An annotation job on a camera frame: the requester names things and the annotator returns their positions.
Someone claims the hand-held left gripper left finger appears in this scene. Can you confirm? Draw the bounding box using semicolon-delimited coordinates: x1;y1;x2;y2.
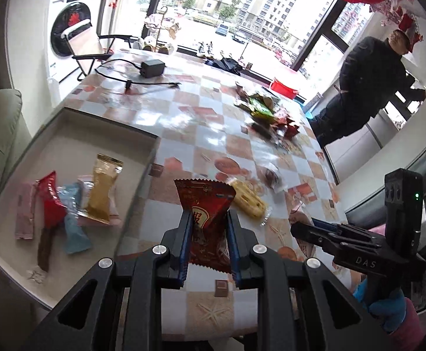
30;210;193;351

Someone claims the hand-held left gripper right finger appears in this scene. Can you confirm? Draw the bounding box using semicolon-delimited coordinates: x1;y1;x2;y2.
227;209;400;351

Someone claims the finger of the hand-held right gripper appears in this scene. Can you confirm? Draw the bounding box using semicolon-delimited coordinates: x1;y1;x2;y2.
290;221;345;254
310;217;372;236

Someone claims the red packet with gold label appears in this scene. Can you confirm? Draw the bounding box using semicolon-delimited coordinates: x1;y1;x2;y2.
174;178;236;274

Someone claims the gold snack packet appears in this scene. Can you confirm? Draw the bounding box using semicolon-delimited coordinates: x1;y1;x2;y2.
77;154;124;225

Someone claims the grey storage box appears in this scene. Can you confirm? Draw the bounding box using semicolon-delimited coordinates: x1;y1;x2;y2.
0;107;160;313

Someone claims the red packet with white characters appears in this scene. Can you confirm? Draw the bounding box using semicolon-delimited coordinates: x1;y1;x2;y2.
34;171;69;229

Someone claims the pink snack packet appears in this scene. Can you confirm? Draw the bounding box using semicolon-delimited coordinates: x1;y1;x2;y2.
14;182;38;241

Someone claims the person's right forearm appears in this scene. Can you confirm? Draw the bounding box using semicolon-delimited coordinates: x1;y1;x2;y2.
377;296;426;351

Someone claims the person's right hand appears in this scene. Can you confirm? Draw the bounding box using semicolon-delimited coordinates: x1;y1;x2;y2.
352;278;407;333

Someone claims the clear packet of yellow crackers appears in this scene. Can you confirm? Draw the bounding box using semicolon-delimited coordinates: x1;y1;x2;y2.
227;177;274;223

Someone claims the clear packet with brown snack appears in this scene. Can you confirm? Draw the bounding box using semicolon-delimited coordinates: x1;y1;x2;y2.
257;164;290;194

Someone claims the white cabinet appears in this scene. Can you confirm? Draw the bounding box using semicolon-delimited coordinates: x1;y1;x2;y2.
324;80;426;187

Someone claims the blue plastic basin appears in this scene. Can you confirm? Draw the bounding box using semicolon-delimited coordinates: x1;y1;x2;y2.
301;93;325;119

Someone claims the light blue snack packet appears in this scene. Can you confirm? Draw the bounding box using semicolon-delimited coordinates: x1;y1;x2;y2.
57;183;92;254

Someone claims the pile of mixed snack packets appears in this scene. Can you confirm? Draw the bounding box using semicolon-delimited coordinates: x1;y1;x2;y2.
233;81;303;143

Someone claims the red plastic basin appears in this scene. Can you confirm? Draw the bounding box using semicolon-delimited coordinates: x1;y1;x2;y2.
269;77;301;99

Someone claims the dark brown snack bar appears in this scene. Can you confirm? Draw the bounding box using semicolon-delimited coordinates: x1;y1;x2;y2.
26;227;54;282

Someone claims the dark cloth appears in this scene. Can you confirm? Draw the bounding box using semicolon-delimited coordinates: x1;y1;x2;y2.
203;56;243;75

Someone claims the grey-green sofa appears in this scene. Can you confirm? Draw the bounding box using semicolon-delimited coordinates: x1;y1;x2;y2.
0;90;33;227

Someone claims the red and white hanging decoration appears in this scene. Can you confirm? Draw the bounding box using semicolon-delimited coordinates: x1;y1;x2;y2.
379;0;424;54

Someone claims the metal cup rack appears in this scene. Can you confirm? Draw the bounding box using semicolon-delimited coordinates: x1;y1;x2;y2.
141;5;179;55

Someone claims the folding chair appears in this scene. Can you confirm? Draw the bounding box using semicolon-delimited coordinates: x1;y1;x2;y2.
61;16;133;81

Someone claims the black power adapter with cable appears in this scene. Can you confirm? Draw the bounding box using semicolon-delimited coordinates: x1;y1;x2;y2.
95;58;182;92

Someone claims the mop with red handle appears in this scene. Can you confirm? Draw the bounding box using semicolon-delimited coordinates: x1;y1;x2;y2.
108;0;122;50

